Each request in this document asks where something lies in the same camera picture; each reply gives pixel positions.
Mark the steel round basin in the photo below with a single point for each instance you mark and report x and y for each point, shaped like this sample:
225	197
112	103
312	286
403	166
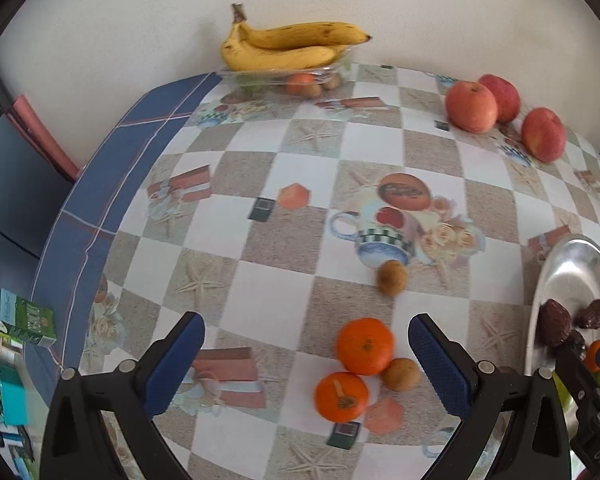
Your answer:
570	275

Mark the brown longan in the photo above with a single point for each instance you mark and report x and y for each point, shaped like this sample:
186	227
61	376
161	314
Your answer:
401	374
391	278

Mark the large red apple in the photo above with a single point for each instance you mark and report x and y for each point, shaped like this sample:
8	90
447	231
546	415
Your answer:
543	135

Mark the orange tangerine with stem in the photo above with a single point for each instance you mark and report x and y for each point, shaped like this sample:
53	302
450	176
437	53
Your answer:
341	397

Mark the patterned plastic tablecloth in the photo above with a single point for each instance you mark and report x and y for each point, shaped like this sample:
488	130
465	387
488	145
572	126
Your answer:
270	217

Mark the clear plastic fruit tray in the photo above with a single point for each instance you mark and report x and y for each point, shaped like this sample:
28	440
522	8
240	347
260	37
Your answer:
307	84

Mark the dark red apple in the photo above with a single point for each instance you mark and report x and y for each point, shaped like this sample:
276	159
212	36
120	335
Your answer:
506	96

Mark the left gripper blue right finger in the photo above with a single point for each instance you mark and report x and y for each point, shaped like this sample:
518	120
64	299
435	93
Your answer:
446	364

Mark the pale red apple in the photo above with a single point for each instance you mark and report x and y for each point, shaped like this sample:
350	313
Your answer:
471	106

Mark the banana bunch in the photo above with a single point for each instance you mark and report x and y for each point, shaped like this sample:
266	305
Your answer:
291	47

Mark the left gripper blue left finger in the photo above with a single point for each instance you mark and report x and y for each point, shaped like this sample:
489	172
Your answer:
167	361

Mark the green milk carton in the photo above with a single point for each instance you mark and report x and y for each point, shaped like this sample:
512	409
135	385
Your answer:
23	320

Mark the dark dried date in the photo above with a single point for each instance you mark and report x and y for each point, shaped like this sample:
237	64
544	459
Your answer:
589	317
554	323
574	343

